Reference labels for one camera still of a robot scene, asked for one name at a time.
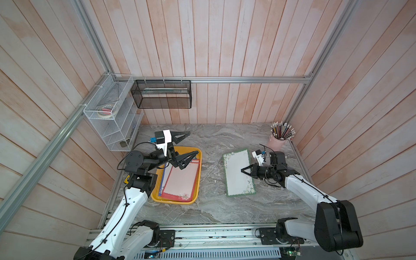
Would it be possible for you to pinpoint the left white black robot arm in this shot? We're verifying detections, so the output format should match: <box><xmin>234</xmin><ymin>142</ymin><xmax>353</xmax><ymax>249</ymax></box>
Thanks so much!
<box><xmin>74</xmin><ymin>130</ymin><xmax>199</xmax><ymax>260</ymax></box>

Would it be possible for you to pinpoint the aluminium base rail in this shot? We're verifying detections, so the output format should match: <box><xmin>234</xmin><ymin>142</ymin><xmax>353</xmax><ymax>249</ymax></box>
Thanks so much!
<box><xmin>82</xmin><ymin>224</ymin><xmax>352</xmax><ymax>252</ymax></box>

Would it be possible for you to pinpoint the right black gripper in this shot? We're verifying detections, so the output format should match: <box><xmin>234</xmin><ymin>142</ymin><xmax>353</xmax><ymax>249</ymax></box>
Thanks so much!
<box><xmin>241</xmin><ymin>164</ymin><xmax>276</xmax><ymax>180</ymax></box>

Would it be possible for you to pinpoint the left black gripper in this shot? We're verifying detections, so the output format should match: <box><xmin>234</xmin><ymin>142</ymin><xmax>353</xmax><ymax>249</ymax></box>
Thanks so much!
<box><xmin>145</xmin><ymin>131</ymin><xmax>198</xmax><ymax>172</ymax></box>

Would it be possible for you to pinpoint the pink pencil cup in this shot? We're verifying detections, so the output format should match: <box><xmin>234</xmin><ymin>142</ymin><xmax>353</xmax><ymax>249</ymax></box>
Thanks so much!
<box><xmin>266</xmin><ymin>135</ymin><xmax>286</xmax><ymax>152</ymax></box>

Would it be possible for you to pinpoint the horizontal aluminium frame bar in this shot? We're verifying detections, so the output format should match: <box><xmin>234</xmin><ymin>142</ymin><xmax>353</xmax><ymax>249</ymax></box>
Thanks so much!
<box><xmin>114</xmin><ymin>74</ymin><xmax>312</xmax><ymax>84</ymax></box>

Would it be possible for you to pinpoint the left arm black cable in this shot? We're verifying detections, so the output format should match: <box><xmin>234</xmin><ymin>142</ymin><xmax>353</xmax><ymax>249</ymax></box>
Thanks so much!
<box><xmin>94</xmin><ymin>141</ymin><xmax>157</xmax><ymax>254</ymax></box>

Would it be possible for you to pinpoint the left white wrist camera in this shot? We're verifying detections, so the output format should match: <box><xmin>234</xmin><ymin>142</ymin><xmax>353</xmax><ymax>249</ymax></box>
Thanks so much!
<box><xmin>150</xmin><ymin>130</ymin><xmax>172</xmax><ymax>157</ymax></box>

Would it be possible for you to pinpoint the yellow tape measure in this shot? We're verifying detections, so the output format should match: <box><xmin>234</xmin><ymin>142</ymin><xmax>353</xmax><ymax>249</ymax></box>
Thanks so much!
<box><xmin>123</xmin><ymin>175</ymin><xmax>130</xmax><ymax>184</ymax></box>

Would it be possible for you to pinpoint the bundle of pencils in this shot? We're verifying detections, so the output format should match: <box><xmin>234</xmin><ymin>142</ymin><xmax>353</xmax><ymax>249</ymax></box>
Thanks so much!
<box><xmin>271</xmin><ymin>122</ymin><xmax>296</xmax><ymax>140</ymax></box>

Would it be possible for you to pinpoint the green floral stationery paper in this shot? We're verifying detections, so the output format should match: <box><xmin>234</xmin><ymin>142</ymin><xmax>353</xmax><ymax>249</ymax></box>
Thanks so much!
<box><xmin>223</xmin><ymin>149</ymin><xmax>256</xmax><ymax>197</ymax></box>

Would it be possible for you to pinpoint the yellow plastic storage tray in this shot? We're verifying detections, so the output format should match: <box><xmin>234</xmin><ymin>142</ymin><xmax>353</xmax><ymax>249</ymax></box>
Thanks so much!
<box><xmin>151</xmin><ymin>146</ymin><xmax>202</xmax><ymax>205</ymax></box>

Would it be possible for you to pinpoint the white wire wall shelf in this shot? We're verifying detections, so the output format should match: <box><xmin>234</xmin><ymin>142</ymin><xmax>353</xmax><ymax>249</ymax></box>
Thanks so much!
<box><xmin>83</xmin><ymin>74</ymin><xmax>144</xmax><ymax>152</ymax></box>

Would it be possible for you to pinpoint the stack of coloured stationery paper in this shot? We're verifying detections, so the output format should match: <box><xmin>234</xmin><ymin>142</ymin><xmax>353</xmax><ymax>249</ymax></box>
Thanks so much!
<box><xmin>158</xmin><ymin>159</ymin><xmax>200</xmax><ymax>202</ymax></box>

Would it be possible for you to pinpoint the tape roll on shelf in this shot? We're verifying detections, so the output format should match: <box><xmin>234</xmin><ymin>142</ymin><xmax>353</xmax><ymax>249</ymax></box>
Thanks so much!
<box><xmin>97</xmin><ymin>104</ymin><xmax>118</xmax><ymax>119</ymax></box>

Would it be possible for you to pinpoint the black mesh wall basket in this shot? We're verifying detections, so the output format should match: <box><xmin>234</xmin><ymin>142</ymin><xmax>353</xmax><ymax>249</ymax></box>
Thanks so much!
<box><xmin>131</xmin><ymin>80</ymin><xmax>192</xmax><ymax>109</ymax></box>

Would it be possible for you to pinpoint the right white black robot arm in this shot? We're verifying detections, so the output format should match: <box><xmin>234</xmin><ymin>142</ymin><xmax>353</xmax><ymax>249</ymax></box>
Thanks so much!
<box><xmin>241</xmin><ymin>150</ymin><xmax>364</xmax><ymax>252</ymax></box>

